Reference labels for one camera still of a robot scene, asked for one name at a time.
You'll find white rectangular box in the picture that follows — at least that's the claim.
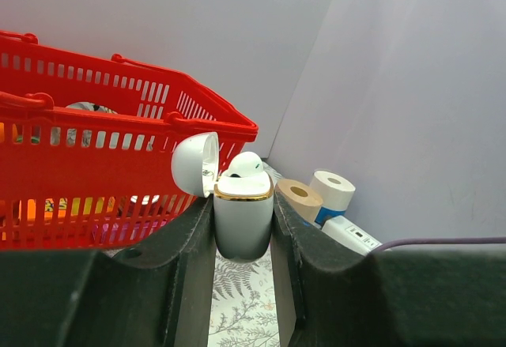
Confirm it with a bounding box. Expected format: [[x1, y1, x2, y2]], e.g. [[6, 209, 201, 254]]
[[322, 215, 382, 255]]

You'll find crumpled silver foil bag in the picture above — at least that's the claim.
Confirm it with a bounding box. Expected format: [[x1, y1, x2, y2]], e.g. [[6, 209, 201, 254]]
[[50, 101, 119, 149]]

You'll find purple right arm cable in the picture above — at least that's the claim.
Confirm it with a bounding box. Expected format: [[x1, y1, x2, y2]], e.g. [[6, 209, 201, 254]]
[[371, 236, 506, 254]]

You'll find beige paper roll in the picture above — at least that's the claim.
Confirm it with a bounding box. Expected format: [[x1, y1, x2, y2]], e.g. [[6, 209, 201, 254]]
[[276, 179, 323, 223]]

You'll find floral patterned table mat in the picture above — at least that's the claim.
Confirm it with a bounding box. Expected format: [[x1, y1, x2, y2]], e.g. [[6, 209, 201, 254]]
[[209, 160, 285, 347]]

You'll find white earbud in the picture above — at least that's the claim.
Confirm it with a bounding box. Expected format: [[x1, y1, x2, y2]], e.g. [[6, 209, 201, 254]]
[[222, 151, 264, 178]]

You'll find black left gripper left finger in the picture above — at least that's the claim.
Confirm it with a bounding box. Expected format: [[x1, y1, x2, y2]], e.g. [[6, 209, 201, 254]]
[[1, 198, 216, 346]]

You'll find white toilet paper roll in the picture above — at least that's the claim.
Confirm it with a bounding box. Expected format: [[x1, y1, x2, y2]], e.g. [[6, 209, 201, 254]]
[[309, 170, 356, 211]]

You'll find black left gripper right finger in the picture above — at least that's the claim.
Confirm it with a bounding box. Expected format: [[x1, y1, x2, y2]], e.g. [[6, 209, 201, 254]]
[[270, 195, 505, 346]]

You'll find blue tape roll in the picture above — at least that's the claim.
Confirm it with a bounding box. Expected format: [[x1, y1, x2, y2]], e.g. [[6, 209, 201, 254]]
[[315, 207, 346, 226]]

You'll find white earbud case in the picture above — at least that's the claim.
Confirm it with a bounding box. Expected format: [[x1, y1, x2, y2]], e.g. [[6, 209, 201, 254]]
[[171, 132, 274, 262]]

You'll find red plastic shopping basket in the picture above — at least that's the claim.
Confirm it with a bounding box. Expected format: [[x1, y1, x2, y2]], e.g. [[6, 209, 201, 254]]
[[1, 31, 258, 251]]

